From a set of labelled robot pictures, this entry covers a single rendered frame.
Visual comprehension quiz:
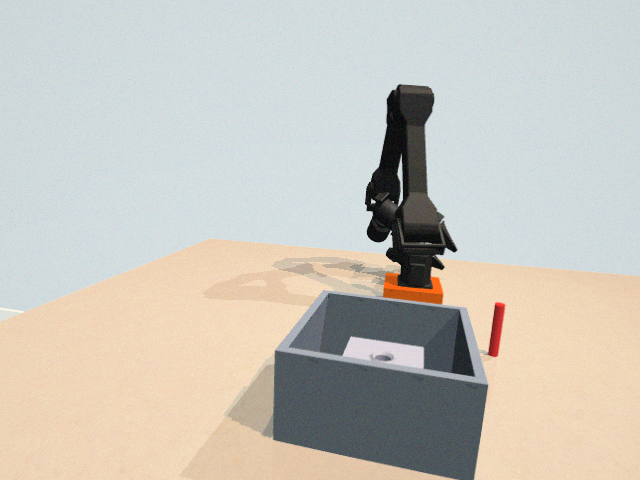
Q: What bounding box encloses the red peg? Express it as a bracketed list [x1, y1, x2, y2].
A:
[488, 303, 506, 357]

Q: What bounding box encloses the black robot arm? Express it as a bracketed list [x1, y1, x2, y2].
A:
[365, 84, 446, 290]

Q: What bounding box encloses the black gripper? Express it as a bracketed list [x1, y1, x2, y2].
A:
[395, 212, 457, 270]

